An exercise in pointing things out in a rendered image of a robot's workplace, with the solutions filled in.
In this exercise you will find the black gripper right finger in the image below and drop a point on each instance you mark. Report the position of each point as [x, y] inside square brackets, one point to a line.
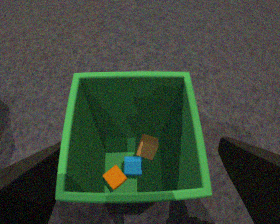
[256, 176]

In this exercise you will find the green open-top square container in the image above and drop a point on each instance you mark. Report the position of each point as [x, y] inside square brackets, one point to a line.
[105, 117]

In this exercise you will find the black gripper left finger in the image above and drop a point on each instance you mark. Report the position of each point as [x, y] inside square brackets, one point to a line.
[27, 188]

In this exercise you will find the orange block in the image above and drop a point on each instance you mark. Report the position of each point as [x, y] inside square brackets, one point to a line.
[115, 177]

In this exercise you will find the brown block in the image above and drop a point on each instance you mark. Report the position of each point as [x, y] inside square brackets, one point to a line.
[147, 146]

